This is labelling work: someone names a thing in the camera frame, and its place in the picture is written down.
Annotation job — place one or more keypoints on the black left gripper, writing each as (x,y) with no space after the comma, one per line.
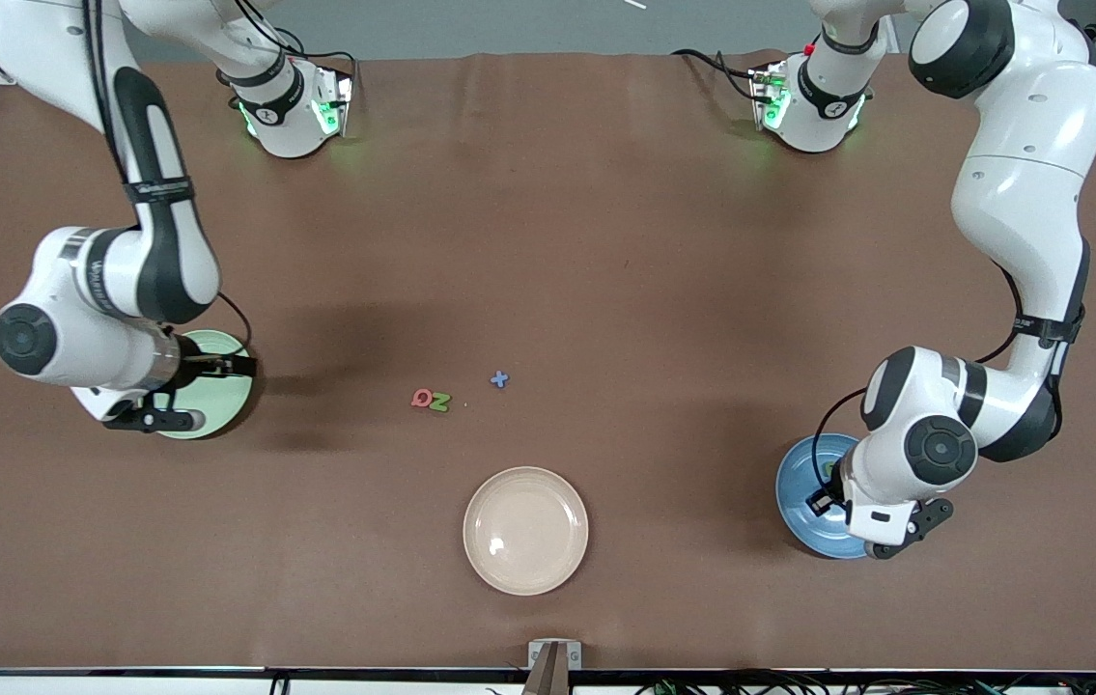
(822,499)

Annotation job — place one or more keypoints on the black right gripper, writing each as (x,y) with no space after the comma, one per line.
(192,371)

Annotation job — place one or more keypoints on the red foam letter Q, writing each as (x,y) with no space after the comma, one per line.
(422,398)

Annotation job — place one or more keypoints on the green foam capital letter N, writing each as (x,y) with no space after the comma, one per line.
(440,403)

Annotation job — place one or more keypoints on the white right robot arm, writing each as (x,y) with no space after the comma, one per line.
(36,58)

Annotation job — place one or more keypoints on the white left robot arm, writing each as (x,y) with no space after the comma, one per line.
(1021,174)

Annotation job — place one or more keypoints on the blue plastic plate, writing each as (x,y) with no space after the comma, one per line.
(794,512)

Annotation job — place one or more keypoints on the green plastic plate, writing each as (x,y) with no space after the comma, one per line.
(224,405)

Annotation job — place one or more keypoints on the brown table cover mat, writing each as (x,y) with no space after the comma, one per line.
(654,290)

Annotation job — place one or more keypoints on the cream plastic plate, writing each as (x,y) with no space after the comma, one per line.
(525,531)

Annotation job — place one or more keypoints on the metal table edge bracket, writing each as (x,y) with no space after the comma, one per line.
(554,666)

